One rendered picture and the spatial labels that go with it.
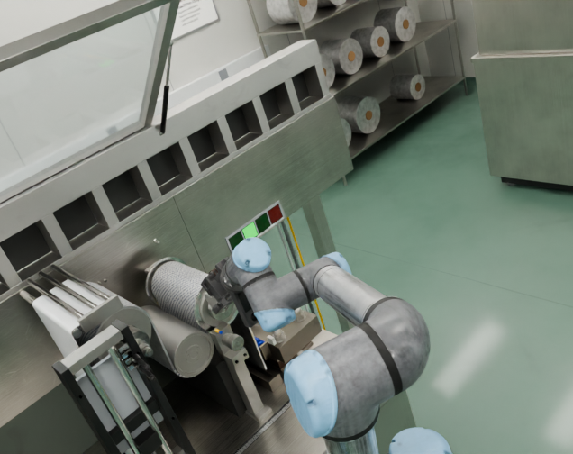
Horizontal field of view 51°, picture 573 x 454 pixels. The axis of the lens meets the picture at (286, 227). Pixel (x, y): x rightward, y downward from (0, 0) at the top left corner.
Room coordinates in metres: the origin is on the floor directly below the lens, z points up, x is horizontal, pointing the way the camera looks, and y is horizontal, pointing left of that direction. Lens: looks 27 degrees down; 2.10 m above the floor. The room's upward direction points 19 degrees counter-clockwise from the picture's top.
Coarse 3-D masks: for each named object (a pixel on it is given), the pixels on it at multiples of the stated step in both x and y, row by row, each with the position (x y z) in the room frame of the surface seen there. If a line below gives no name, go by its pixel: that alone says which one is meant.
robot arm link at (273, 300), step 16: (272, 272) 1.09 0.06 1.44; (256, 288) 1.05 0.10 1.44; (272, 288) 1.05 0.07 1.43; (288, 288) 1.05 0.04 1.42; (256, 304) 1.04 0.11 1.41; (272, 304) 1.03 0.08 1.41; (288, 304) 1.03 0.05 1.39; (304, 304) 1.05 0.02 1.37; (272, 320) 1.01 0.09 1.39; (288, 320) 1.01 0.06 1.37
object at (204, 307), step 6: (204, 300) 1.32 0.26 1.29; (204, 306) 1.31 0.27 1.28; (234, 306) 1.36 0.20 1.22; (204, 312) 1.31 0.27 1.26; (234, 312) 1.36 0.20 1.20; (204, 318) 1.31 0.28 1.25; (210, 318) 1.31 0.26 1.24; (228, 318) 1.34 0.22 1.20; (210, 324) 1.31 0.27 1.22; (216, 324) 1.32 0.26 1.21
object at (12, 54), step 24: (120, 0) 1.35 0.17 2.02; (144, 0) 1.37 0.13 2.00; (168, 0) 1.41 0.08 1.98; (72, 24) 1.28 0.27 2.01; (96, 24) 1.30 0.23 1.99; (168, 24) 1.48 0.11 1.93; (0, 48) 1.20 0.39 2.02; (24, 48) 1.21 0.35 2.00; (48, 48) 1.24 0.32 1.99; (168, 48) 1.54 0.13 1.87; (168, 72) 1.60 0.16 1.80; (144, 120) 1.71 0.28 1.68
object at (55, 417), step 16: (160, 368) 1.55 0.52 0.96; (160, 384) 1.54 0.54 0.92; (48, 400) 1.37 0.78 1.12; (64, 400) 1.39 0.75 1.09; (16, 416) 1.32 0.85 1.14; (32, 416) 1.34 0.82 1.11; (48, 416) 1.36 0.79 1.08; (64, 416) 1.38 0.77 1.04; (80, 416) 1.40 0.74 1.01; (0, 432) 1.29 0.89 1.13; (16, 432) 1.31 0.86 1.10; (32, 432) 1.33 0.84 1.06; (48, 432) 1.34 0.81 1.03; (64, 432) 1.36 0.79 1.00; (80, 432) 1.38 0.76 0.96; (0, 448) 1.28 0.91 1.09; (16, 448) 1.30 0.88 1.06; (32, 448) 1.31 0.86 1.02; (48, 448) 1.33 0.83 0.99; (64, 448) 1.35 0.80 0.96; (80, 448) 1.37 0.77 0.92
